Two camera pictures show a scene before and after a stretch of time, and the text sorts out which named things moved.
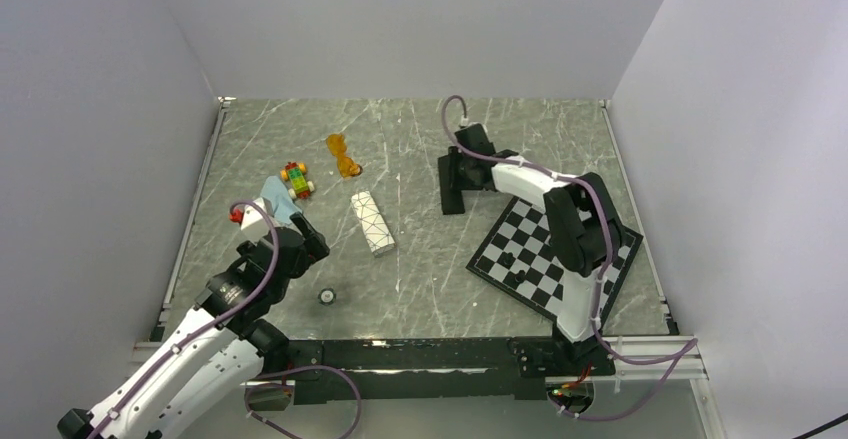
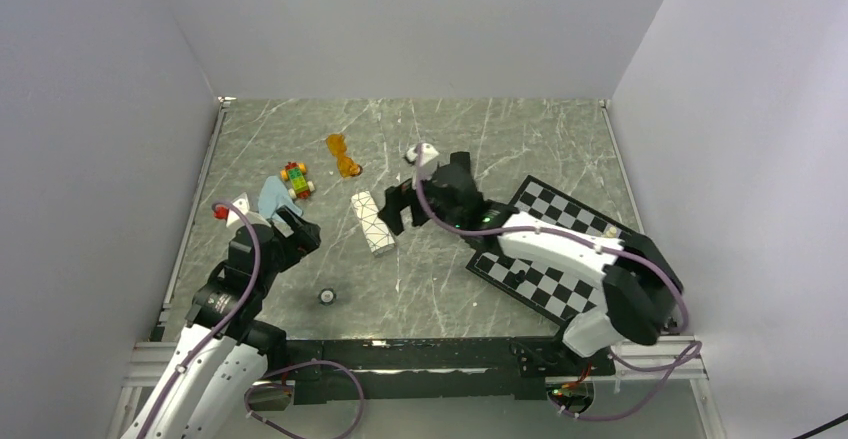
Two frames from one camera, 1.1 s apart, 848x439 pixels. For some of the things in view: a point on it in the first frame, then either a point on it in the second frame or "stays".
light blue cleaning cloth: (278, 201) stays
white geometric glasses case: (375, 230) stays
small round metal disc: (327, 296) stays
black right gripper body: (467, 182) → (401, 197)
